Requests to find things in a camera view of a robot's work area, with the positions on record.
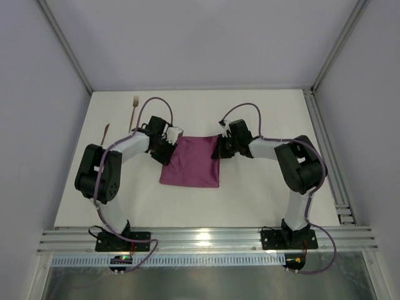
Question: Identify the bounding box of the purple satin napkin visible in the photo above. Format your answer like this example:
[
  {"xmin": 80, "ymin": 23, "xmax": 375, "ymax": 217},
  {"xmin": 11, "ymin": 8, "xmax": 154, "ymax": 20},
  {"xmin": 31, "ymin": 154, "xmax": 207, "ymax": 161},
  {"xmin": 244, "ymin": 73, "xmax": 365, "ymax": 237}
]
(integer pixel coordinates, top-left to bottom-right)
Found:
[{"xmin": 159, "ymin": 136, "xmax": 220, "ymax": 188}]

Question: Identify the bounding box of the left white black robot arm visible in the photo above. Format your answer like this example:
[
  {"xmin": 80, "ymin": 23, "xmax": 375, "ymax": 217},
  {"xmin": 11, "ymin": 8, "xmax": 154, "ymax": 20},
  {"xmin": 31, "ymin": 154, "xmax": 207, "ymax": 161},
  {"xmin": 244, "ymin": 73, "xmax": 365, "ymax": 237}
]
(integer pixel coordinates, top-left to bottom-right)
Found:
[{"xmin": 74, "ymin": 116, "xmax": 183, "ymax": 239}]

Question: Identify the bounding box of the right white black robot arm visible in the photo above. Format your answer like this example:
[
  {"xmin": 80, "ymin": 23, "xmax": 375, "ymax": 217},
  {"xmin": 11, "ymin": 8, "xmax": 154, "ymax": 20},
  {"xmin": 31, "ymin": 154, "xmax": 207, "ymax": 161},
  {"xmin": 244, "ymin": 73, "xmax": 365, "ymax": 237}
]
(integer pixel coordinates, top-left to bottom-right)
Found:
[{"xmin": 211, "ymin": 119, "xmax": 328, "ymax": 249}]

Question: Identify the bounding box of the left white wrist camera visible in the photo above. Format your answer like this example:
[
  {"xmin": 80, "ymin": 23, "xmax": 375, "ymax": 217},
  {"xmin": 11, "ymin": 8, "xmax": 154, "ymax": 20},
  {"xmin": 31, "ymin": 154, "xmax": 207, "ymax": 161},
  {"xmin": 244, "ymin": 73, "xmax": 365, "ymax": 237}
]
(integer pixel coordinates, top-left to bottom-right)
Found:
[{"xmin": 166, "ymin": 126, "xmax": 184, "ymax": 145}]

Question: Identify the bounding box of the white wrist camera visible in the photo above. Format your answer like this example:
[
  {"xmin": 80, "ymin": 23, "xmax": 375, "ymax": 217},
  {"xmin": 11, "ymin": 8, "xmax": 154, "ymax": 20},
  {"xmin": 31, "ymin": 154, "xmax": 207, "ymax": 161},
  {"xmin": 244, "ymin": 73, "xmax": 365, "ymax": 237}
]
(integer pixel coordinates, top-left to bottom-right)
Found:
[
  {"xmin": 219, "ymin": 119, "xmax": 231, "ymax": 138},
  {"xmin": 166, "ymin": 126, "xmax": 184, "ymax": 145}
]

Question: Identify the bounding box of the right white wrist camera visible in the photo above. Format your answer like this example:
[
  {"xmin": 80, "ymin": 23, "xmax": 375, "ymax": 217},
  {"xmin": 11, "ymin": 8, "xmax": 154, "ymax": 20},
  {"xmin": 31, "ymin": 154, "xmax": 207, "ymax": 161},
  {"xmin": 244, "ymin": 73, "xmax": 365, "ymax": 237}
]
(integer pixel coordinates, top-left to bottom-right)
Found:
[{"xmin": 219, "ymin": 119, "xmax": 231, "ymax": 138}]

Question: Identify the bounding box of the front aluminium rail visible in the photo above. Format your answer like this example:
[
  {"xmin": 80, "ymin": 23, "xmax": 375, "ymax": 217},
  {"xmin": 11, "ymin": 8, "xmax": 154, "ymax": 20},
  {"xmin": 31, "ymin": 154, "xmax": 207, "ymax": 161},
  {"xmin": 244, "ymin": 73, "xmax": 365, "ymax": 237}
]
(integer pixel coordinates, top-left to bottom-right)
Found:
[{"xmin": 37, "ymin": 226, "xmax": 378, "ymax": 254}]

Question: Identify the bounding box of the aluminium rail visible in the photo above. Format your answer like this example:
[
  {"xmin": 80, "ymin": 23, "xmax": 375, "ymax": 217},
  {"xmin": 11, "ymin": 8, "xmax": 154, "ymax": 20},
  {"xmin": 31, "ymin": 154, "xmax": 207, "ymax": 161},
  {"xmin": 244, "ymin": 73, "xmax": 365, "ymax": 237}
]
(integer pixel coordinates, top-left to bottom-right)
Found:
[
  {"xmin": 37, "ymin": 226, "xmax": 378, "ymax": 254},
  {"xmin": 302, "ymin": 88, "xmax": 358, "ymax": 226}
]

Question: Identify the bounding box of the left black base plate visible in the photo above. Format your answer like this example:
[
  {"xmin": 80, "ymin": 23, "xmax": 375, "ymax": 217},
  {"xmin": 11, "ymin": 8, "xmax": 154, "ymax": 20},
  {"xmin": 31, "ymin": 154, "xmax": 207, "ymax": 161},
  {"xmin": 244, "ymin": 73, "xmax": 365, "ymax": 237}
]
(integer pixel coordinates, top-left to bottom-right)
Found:
[{"xmin": 95, "ymin": 231, "xmax": 151, "ymax": 253}]

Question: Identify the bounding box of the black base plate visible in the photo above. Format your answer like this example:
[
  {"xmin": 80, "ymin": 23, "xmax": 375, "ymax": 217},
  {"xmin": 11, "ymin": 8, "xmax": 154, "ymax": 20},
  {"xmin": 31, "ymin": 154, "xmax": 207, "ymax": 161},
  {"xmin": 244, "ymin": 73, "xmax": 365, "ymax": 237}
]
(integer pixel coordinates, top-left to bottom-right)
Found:
[
  {"xmin": 260, "ymin": 227, "xmax": 319, "ymax": 250},
  {"xmin": 95, "ymin": 231, "xmax": 151, "ymax": 253}
]

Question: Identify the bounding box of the grey slotted cable duct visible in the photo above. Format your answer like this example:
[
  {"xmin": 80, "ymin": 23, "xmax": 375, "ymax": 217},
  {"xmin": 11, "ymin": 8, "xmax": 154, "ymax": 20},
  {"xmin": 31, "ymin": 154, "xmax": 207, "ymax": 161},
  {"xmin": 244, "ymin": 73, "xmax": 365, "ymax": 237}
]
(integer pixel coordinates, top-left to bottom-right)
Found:
[{"xmin": 51, "ymin": 253, "xmax": 286, "ymax": 268}]

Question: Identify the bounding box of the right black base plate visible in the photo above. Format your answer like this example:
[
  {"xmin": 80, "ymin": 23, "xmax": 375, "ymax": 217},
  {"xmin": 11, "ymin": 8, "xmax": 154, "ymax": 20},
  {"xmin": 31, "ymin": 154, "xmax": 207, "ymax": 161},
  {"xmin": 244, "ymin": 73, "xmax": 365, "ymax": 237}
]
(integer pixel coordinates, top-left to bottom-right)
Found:
[{"xmin": 260, "ymin": 227, "xmax": 319, "ymax": 250}]

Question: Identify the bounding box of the right side aluminium rail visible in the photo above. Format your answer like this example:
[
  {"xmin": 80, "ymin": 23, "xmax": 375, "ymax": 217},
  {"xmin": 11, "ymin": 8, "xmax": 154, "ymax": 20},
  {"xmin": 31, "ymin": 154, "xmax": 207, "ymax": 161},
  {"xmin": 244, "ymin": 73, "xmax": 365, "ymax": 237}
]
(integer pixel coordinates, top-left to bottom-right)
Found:
[{"xmin": 302, "ymin": 88, "xmax": 358, "ymax": 226}]

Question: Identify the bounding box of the left corner aluminium post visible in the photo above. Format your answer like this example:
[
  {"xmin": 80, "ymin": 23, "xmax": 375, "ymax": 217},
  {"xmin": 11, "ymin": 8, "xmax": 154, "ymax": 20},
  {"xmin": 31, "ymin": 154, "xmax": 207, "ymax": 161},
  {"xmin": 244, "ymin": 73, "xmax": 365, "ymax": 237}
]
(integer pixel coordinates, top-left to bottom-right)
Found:
[{"xmin": 35, "ymin": 0, "xmax": 94, "ymax": 96}]

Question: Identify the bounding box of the corner aluminium post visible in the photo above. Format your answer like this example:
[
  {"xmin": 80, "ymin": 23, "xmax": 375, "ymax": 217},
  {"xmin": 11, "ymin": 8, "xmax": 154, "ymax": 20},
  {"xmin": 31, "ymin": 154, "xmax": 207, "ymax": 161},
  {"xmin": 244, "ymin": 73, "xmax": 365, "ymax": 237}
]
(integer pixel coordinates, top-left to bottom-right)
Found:
[
  {"xmin": 311, "ymin": 0, "xmax": 370, "ymax": 93},
  {"xmin": 35, "ymin": 0, "xmax": 94, "ymax": 96}
]

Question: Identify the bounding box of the right corner aluminium post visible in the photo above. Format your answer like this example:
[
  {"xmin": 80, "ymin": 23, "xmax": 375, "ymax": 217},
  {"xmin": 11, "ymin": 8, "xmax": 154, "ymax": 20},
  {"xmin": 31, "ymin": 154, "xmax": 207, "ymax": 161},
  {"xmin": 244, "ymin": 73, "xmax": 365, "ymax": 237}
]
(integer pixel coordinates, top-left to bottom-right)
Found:
[{"xmin": 311, "ymin": 0, "xmax": 370, "ymax": 93}]

